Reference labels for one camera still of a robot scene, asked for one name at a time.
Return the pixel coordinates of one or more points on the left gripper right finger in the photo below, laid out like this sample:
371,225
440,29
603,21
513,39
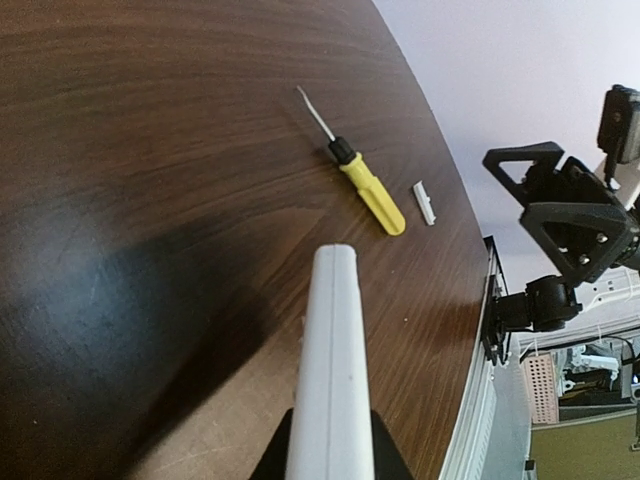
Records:
388,461

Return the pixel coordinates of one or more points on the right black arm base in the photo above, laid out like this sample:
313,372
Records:
493,336

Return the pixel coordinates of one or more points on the yellow handled screwdriver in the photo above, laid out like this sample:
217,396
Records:
352,164

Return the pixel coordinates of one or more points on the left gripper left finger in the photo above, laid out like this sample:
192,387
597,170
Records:
272,464

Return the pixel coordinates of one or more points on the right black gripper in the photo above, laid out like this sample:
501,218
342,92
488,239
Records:
578,223

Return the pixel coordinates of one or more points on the white remote control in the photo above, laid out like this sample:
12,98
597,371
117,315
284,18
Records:
331,432

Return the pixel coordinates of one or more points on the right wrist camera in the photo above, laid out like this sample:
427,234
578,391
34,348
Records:
618,135

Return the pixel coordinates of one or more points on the white battery cover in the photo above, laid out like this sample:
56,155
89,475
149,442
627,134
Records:
424,203

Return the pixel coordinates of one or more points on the front aluminium table rail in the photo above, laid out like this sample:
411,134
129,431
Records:
473,451

